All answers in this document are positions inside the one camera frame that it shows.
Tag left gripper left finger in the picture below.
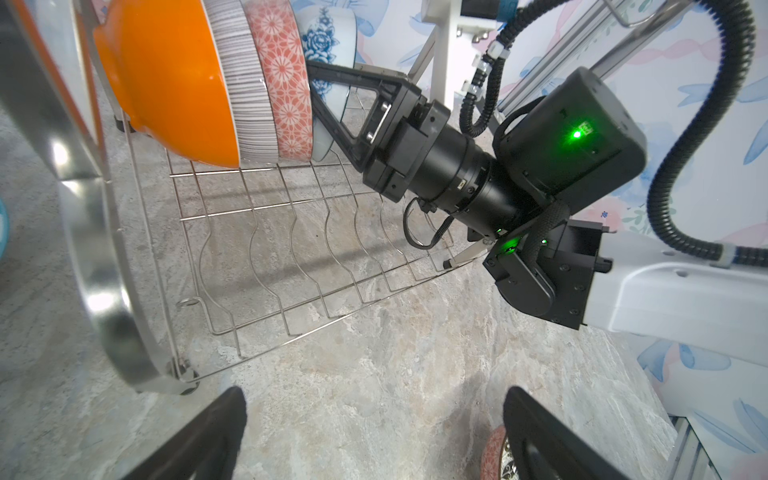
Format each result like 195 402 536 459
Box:
125 386 247 479

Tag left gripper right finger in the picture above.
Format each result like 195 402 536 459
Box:
503 386 626 479

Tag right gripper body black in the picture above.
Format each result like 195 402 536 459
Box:
360 79 451 202

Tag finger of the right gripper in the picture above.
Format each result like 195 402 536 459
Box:
306 60 414 172

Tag black white floral bowl front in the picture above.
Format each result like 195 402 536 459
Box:
480 425 507 480

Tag black white floral bowl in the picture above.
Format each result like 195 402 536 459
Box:
480 425 507 480
244 1 313 161

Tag blue white patterned plate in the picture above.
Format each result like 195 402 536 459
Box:
293 4 359 163

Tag stainless steel dish rack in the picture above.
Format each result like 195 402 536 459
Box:
0 0 768 397

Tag white bowl orange outside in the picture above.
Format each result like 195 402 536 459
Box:
93 0 240 168

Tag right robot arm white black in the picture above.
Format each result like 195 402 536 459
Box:
306 61 767 365

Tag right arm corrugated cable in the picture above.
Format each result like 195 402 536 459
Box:
458 0 768 269

